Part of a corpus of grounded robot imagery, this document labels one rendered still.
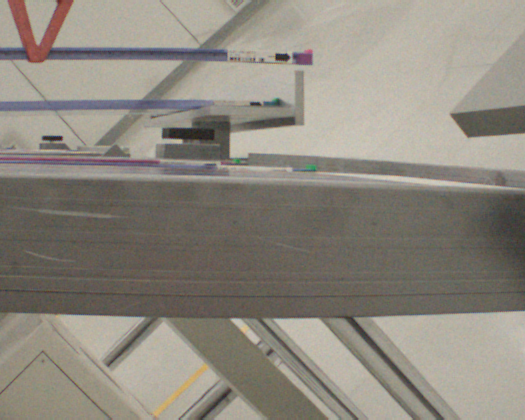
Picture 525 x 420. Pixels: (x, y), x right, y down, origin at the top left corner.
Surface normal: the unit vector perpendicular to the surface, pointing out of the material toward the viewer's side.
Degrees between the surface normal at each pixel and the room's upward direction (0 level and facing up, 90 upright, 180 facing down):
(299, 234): 90
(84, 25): 90
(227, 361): 90
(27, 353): 90
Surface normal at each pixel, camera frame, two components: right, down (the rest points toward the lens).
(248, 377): 0.32, 0.04
